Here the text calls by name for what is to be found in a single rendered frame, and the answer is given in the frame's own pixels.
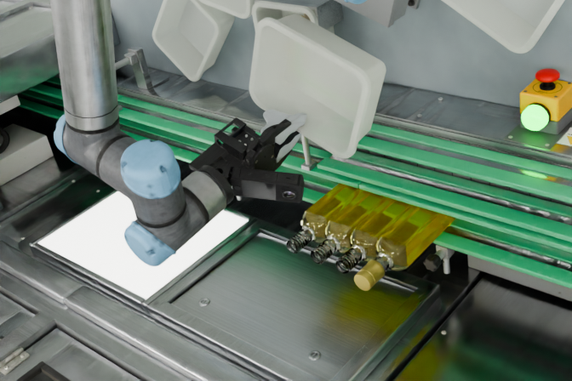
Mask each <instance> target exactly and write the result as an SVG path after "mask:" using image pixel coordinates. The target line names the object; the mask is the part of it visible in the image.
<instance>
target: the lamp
mask: <svg viewBox="0 0 572 381"><path fill-rule="evenodd" d="M521 119H522V123H523V125H524V126H525V127H526V128H527V129H529V130H533V131H538V130H541V129H542V128H544V127H545V126H546V125H547V124H548V123H549V122H550V120H551V113H550V111H549V110H548V109H547V107H546V106H544V105H543V104H541V103H532V104H530V105H528V106H527V107H526V108H525V110H524V111H523V113H522V116H521Z"/></svg>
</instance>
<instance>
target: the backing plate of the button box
mask: <svg viewBox="0 0 572 381"><path fill-rule="evenodd" d="M571 127H572V121H571V122H570V123H569V124H568V125H567V126H566V127H565V128H564V129H563V130H562V131H561V132H560V133H559V134H549V133H544V132H540V131H533V130H529V129H527V128H521V127H520V123H519V124H518V125H517V126H516V127H515V128H514V129H513V130H512V131H511V132H510V133H509V134H508V135H507V136H506V137H505V138H504V140H508V141H511V142H516V143H519V144H524V145H531V146H535V147H539V148H543V149H547V150H550V149H551V148H552V147H553V146H554V145H555V144H556V143H557V142H558V141H559V140H560V139H561V138H562V137H563V136H564V135H565V133H566V132H567V131H568V130H569V129H570V128H571Z"/></svg>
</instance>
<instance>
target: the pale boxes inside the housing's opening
mask: <svg viewBox="0 0 572 381"><path fill-rule="evenodd" d="M19 105H20V101H19V99H18V96H17V95H15V96H14V97H12V98H10V99H8V100H5V101H4V102H2V103H0V115H2V114H3V113H5V112H7V111H10V110H12V109H14V108H15V107H17V106H19ZM4 130H5V131H6V132H7V133H8V134H9V145H8V147H7V148H6V150H5V151H4V152H3V153H1V154H0V186H1V185H4V184H6V183H7V182H9V181H10V180H12V179H14V178H16V177H18V176H19V175H21V174H23V173H24V172H26V171H28V170H30V169H31V168H34V167H36V166H37V165H38V164H40V163H42V162H44V161H46V160H48V159H49V158H50V157H52V156H54V155H53V152H52V150H51V147H50V145H49V141H48V138H47V136H46V135H44V134H40V133H38V132H35V131H32V130H30V129H28V128H23V127H21V126H18V125H16V124H11V125H9V126H7V127H6V128H4ZM2 143H3V136H2V135H1V134H0V146H1V144H2Z"/></svg>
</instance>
